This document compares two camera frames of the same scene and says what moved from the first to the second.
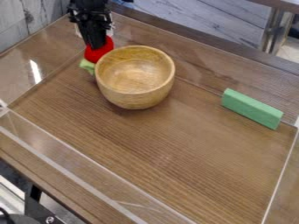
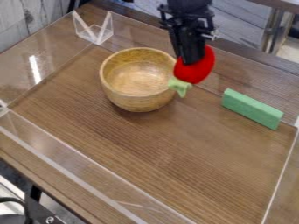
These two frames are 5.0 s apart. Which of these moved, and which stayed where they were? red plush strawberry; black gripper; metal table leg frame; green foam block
Moved: black gripper; red plush strawberry
Stayed: green foam block; metal table leg frame
